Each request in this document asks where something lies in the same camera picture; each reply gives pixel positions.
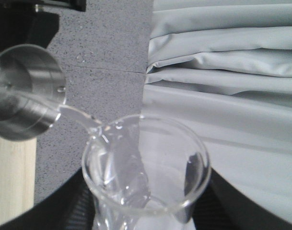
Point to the clear glass beaker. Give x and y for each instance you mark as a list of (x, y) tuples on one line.
[(145, 173)]

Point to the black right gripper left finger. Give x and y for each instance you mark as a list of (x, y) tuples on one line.
[(70, 207)]

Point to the light wooden cutting board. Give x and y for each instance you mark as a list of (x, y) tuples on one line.
[(17, 177)]

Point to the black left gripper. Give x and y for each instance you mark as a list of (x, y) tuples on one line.
[(26, 22)]

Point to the grey curtain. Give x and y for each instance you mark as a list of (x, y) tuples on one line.
[(224, 68)]

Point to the steel jigger measuring cup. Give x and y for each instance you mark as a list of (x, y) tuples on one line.
[(32, 85)]

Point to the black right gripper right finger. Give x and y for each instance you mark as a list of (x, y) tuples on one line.
[(222, 207)]

